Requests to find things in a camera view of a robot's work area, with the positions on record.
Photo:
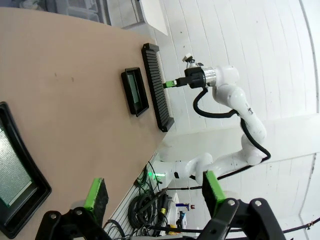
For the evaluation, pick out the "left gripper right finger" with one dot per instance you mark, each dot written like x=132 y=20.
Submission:
x=213 y=192

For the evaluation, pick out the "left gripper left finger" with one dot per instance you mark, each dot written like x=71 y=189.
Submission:
x=96 y=197

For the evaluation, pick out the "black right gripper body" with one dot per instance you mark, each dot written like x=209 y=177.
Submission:
x=195 y=77

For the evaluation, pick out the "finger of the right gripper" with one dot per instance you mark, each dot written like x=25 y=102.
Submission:
x=178 y=81
x=171 y=86

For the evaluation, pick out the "green circuit board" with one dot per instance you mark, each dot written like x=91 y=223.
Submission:
x=134 y=87
x=12 y=170

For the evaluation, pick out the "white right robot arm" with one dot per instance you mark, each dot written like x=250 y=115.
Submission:
x=250 y=117

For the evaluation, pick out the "black plastic ESD tray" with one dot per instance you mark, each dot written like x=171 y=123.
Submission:
x=143 y=100
x=37 y=185

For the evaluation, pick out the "black slotted board rack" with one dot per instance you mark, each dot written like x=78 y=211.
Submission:
x=157 y=87

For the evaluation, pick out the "white table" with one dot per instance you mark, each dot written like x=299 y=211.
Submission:
x=155 y=15

